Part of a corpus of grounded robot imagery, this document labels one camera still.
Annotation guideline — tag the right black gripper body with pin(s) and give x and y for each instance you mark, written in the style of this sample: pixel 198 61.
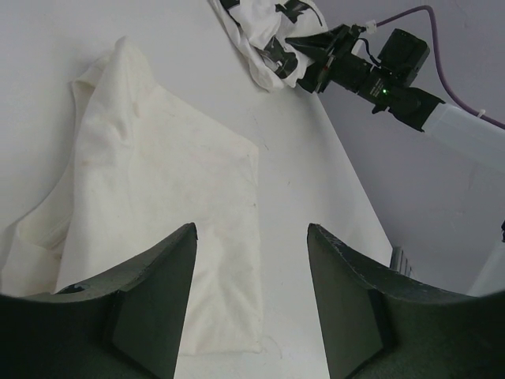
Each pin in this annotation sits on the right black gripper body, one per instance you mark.
pixel 348 71

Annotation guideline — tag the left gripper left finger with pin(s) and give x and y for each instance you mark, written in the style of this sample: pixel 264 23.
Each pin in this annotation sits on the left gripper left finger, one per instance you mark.
pixel 123 323

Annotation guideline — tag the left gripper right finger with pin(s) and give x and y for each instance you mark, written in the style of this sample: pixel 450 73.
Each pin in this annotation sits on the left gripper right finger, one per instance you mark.
pixel 377 323

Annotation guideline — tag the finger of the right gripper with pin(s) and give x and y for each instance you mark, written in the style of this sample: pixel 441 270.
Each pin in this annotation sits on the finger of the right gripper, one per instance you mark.
pixel 322 47

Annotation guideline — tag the white black printed t shirt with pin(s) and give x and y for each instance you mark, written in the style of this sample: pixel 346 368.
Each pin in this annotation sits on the white black printed t shirt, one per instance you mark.
pixel 259 30

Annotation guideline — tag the cream white t shirt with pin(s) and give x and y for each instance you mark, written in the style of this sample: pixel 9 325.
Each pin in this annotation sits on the cream white t shirt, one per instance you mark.
pixel 144 162

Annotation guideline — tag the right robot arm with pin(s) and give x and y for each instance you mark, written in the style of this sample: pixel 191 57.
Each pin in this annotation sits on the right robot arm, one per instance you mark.
pixel 386 82

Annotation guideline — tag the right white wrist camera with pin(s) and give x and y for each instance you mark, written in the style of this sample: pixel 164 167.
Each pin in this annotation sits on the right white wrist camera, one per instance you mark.
pixel 371 27

